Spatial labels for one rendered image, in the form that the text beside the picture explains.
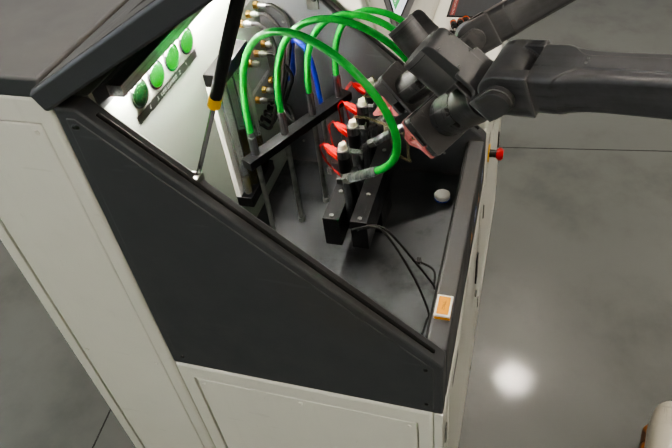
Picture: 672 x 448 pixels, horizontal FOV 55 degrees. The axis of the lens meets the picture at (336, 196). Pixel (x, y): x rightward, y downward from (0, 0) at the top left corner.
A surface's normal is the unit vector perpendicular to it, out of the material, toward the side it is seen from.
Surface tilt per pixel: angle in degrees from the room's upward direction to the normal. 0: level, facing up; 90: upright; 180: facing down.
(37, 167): 90
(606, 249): 0
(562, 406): 0
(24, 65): 0
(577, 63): 19
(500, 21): 62
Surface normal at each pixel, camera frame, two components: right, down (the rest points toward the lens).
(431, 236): -0.11, -0.74
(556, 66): -0.41, -0.64
